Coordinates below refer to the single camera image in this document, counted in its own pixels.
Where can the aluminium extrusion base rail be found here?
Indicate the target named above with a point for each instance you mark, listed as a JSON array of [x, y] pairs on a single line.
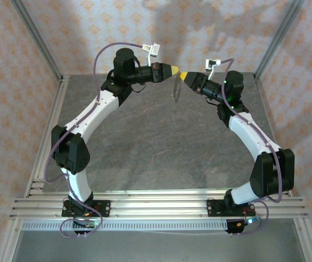
[[158, 207]]

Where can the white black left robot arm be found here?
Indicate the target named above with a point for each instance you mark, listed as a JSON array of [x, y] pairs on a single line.
[[90, 114]]

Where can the aluminium frame post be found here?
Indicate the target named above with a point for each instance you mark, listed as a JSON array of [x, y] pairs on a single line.
[[35, 35], [280, 35]]

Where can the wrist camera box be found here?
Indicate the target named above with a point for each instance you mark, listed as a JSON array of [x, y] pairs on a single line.
[[155, 49], [209, 64]]

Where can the grey metal lower shelf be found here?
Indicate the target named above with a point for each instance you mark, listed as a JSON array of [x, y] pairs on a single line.
[[158, 248]]

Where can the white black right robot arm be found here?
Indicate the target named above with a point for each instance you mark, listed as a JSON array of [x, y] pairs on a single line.
[[248, 133]]

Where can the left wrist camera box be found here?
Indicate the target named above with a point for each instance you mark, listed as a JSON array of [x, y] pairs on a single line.
[[155, 49]]

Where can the small electronics board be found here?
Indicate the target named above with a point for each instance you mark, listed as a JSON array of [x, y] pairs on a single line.
[[239, 225], [86, 224]]

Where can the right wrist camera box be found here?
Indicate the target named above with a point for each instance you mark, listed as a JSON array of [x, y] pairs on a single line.
[[209, 64]]

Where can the aluminium lower frame bar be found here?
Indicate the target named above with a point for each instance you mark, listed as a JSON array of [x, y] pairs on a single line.
[[8, 243], [307, 240]]

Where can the aluminium side rail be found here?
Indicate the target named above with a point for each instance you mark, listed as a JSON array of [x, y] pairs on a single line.
[[57, 109]]

